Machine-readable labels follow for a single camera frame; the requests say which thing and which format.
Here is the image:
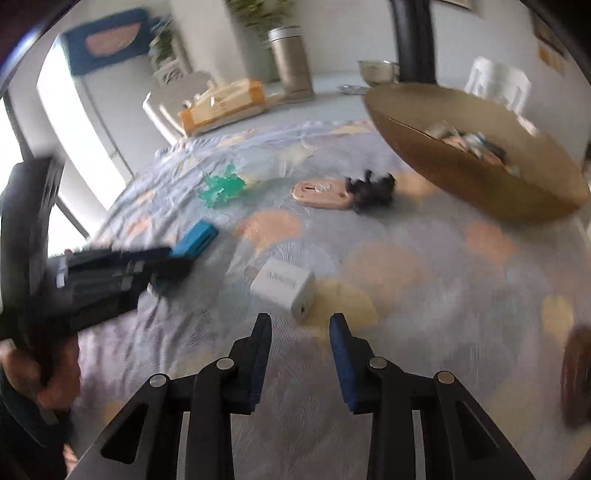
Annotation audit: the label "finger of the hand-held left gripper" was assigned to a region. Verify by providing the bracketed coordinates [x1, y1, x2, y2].
[134, 258, 195, 297]
[111, 247, 175, 269]

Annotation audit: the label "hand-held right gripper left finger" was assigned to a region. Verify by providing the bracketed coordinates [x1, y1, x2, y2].
[69, 312, 273, 480]

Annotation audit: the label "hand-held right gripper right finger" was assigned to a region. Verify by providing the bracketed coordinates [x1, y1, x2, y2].
[329, 312, 536, 480]

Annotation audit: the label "blue box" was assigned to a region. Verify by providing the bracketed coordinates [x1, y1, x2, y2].
[152, 220, 220, 297]

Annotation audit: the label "white charger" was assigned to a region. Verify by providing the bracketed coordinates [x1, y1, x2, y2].
[249, 258, 317, 323]

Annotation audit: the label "wooden bowl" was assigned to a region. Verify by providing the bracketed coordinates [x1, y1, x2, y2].
[362, 83, 591, 223]

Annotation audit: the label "person's left forearm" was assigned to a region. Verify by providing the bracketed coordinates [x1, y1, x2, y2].
[0, 369, 77, 467]

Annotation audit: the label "person's left hand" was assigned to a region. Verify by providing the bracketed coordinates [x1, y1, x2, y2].
[0, 338, 83, 412]

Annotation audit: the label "printed blanket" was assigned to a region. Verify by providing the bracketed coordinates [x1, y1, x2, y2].
[69, 119, 591, 480]

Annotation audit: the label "teal green toy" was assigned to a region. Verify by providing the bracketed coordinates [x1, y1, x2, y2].
[198, 164, 248, 209]

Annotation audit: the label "window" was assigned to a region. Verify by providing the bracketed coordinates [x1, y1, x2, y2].
[0, 44, 134, 259]

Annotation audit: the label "orange white cardboard box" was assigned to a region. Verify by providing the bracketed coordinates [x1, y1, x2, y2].
[178, 78, 269, 138]

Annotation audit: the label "pink flat plate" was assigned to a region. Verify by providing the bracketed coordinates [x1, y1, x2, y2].
[291, 179, 355, 211]

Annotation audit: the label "small black toy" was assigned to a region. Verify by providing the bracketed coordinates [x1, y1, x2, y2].
[344, 169, 397, 214]

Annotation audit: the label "small potted plant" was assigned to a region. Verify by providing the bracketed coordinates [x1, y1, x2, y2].
[148, 18, 193, 86]

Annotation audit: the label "brown round object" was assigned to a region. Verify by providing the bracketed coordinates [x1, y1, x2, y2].
[560, 325, 591, 430]

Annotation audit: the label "gold tumbler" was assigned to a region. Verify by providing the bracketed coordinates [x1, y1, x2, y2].
[268, 26, 315, 103]

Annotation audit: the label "pile of small toys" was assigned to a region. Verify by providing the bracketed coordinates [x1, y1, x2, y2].
[425, 120, 523, 177]

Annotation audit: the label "tall green plant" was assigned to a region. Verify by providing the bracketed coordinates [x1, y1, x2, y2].
[226, 0, 297, 43]

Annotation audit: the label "metal bowl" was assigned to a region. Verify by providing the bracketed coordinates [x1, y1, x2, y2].
[358, 59, 400, 88]

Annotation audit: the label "black thermos bottle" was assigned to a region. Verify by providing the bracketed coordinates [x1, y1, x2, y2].
[390, 0, 437, 86]

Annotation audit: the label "blue wall poster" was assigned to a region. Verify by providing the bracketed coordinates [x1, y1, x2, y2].
[62, 7, 151, 77]

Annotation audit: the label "orange wall note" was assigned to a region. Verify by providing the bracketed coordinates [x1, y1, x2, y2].
[537, 44, 567, 75]

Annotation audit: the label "framed wall picture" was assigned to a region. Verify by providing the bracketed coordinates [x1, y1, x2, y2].
[531, 11, 561, 46]

